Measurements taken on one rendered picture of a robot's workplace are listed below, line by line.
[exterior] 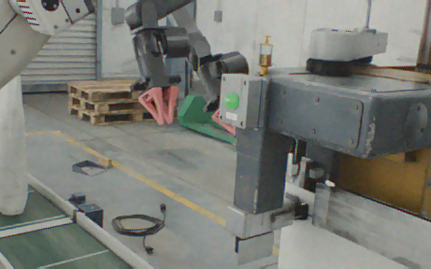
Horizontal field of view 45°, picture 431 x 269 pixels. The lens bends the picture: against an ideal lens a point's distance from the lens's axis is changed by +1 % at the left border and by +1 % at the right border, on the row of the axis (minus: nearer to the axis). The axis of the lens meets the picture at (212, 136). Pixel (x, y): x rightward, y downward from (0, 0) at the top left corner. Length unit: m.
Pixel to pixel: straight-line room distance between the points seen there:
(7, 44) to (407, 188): 0.90
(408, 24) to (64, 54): 5.21
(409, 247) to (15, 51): 0.90
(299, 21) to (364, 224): 6.92
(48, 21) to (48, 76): 7.76
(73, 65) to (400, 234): 8.23
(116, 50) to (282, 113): 8.51
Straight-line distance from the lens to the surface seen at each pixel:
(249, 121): 0.93
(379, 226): 1.03
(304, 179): 1.15
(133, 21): 1.19
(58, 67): 8.89
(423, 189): 1.13
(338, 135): 0.85
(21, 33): 1.25
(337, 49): 1.02
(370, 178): 1.19
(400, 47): 6.88
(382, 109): 0.83
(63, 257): 2.39
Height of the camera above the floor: 1.44
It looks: 13 degrees down
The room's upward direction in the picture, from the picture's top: 4 degrees clockwise
